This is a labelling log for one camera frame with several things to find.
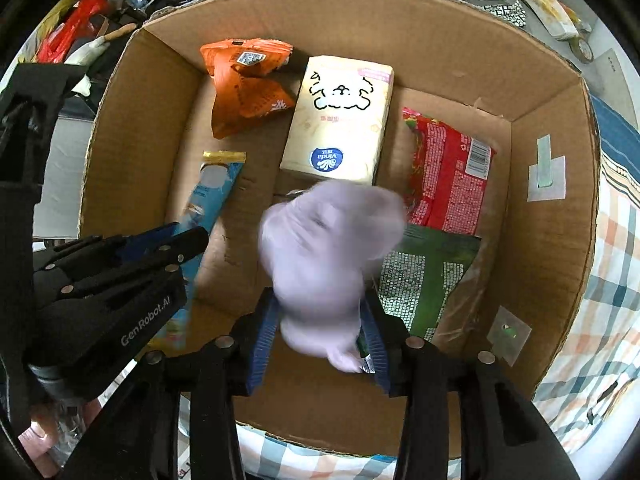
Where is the blue snack tube packet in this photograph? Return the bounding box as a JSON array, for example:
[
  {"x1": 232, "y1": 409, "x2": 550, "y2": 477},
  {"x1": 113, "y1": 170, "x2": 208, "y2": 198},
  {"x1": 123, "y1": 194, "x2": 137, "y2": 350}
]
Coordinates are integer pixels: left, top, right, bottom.
[{"x1": 150, "y1": 151, "x2": 246, "y2": 350}]

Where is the green snack bag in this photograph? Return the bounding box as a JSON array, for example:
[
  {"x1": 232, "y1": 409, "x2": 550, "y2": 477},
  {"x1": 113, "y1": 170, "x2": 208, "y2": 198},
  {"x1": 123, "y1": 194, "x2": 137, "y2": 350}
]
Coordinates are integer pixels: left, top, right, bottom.
[{"x1": 373, "y1": 223, "x2": 482, "y2": 342}]

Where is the lilac soft cloth toy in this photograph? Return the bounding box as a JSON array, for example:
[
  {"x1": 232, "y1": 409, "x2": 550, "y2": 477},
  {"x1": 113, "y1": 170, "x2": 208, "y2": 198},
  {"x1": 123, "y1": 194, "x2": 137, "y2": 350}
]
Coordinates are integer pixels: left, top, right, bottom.
[{"x1": 258, "y1": 180, "x2": 406, "y2": 373}]

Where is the orange snack bag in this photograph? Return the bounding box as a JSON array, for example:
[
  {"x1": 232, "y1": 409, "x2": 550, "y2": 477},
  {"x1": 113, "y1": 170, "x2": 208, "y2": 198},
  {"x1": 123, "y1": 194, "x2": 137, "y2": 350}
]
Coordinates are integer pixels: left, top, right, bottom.
[{"x1": 200, "y1": 38, "x2": 295, "y2": 140}]

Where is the plaid checkered tablecloth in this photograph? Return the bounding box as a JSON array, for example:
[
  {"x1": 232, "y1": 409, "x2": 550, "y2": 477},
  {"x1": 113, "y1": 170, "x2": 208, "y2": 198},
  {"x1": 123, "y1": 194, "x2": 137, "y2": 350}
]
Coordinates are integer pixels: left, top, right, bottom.
[{"x1": 240, "y1": 86, "x2": 639, "y2": 479}]

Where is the white goose plush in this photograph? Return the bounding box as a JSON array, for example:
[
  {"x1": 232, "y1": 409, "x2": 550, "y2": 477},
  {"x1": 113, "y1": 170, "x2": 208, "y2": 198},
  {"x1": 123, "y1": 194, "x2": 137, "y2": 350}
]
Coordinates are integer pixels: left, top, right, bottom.
[{"x1": 64, "y1": 23, "x2": 138, "y2": 98}]

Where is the red plastic bag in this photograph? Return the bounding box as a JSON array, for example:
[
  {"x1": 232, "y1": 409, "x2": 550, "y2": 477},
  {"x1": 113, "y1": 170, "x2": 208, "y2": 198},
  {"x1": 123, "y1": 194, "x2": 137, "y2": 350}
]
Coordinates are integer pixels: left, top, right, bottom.
[{"x1": 36, "y1": 0, "x2": 108, "y2": 64}]

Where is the red noodle packet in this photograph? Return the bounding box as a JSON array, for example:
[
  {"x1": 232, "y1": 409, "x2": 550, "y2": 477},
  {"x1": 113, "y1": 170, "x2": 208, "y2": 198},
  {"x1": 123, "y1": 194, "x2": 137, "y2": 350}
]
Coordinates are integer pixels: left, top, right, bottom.
[{"x1": 401, "y1": 107, "x2": 495, "y2": 235}]

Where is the yellow tissue pack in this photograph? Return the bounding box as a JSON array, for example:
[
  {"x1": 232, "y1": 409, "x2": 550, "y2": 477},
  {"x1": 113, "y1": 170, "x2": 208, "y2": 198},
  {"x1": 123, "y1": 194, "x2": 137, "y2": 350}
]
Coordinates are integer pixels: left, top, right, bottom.
[{"x1": 280, "y1": 55, "x2": 394, "y2": 184}]

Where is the brown cardboard box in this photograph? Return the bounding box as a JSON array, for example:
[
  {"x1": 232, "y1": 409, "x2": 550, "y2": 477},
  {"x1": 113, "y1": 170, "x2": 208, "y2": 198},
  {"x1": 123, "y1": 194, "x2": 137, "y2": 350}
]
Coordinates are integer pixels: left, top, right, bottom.
[{"x1": 78, "y1": 0, "x2": 601, "y2": 461}]

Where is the tape roll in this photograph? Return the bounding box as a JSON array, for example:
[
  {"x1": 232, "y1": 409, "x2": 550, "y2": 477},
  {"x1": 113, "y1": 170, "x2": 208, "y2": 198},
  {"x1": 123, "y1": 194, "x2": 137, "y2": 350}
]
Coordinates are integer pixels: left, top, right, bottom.
[{"x1": 568, "y1": 36, "x2": 593, "y2": 64}]

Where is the yellow white snack box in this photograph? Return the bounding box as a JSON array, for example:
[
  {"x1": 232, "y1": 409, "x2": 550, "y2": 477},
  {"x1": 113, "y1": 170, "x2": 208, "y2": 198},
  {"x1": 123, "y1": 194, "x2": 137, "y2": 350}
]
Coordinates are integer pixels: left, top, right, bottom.
[{"x1": 525, "y1": 0, "x2": 579, "y2": 40}]

